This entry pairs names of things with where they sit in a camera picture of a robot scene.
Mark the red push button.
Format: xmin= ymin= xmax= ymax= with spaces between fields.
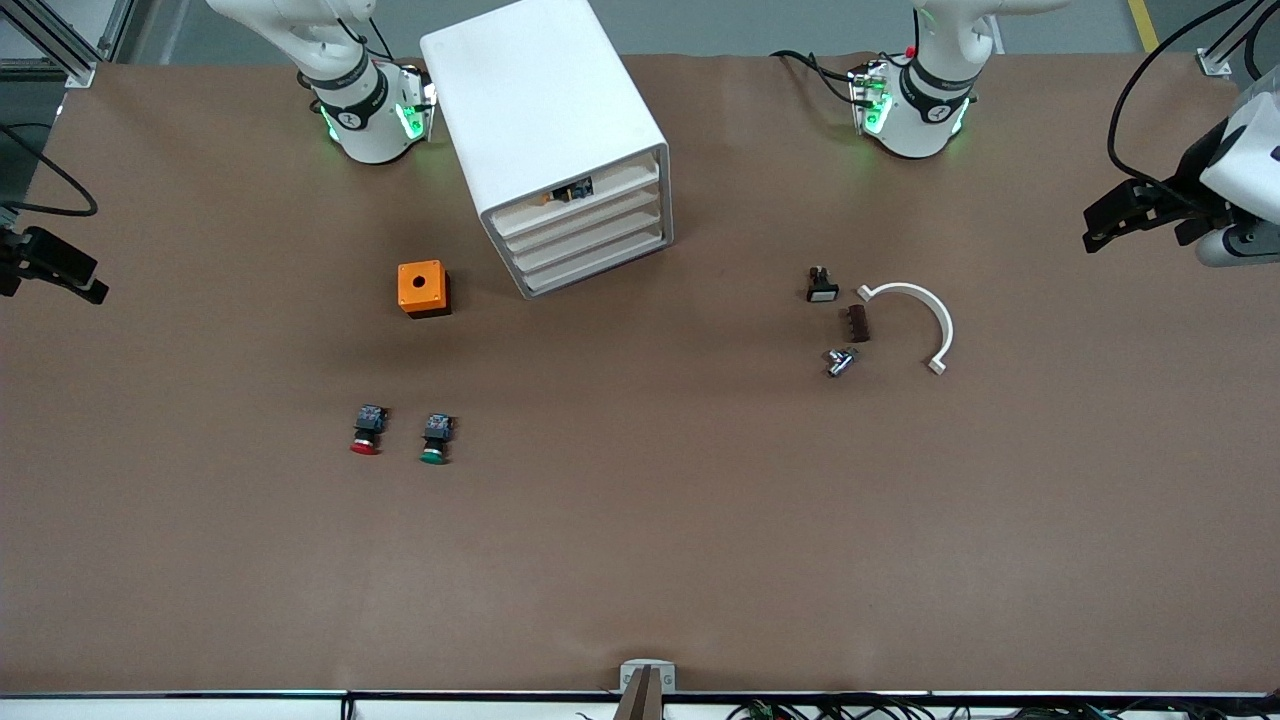
xmin=350 ymin=404 xmax=389 ymax=457

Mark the white plastic drawer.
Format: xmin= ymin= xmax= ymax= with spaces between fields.
xmin=510 ymin=209 xmax=665 ymax=277
xmin=500 ymin=186 xmax=663 ymax=256
xmin=490 ymin=158 xmax=661 ymax=239
xmin=520 ymin=231 xmax=669 ymax=297

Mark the green push button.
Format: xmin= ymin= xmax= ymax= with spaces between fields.
xmin=418 ymin=412 xmax=456 ymax=466

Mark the white drawer cabinet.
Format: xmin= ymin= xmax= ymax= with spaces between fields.
xmin=420 ymin=0 xmax=674 ymax=300

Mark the brown table cover sheet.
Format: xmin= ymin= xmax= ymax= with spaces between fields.
xmin=0 ymin=50 xmax=1280 ymax=696

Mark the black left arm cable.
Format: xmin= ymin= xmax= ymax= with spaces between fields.
xmin=1107 ymin=0 xmax=1253 ymax=213

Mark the aluminium frame post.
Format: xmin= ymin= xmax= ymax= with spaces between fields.
xmin=1195 ymin=0 xmax=1280 ymax=79
xmin=0 ymin=0 xmax=137 ymax=89

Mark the white curved bracket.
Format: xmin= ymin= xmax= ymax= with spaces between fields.
xmin=857 ymin=282 xmax=955 ymax=376

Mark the orange button enclosure box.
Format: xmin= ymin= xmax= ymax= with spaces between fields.
xmin=397 ymin=260 xmax=451 ymax=320

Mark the thin black base cable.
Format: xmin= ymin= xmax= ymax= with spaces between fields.
xmin=340 ymin=0 xmax=397 ymax=63

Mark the white table edge rail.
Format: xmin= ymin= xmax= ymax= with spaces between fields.
xmin=0 ymin=690 xmax=1280 ymax=720

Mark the black cable bundle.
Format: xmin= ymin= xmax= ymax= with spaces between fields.
xmin=575 ymin=695 xmax=1280 ymax=720

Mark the grey metal bracket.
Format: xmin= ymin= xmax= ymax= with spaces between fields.
xmin=620 ymin=659 xmax=677 ymax=696

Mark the brown wedge post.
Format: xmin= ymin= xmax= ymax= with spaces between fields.
xmin=612 ymin=667 xmax=664 ymax=720

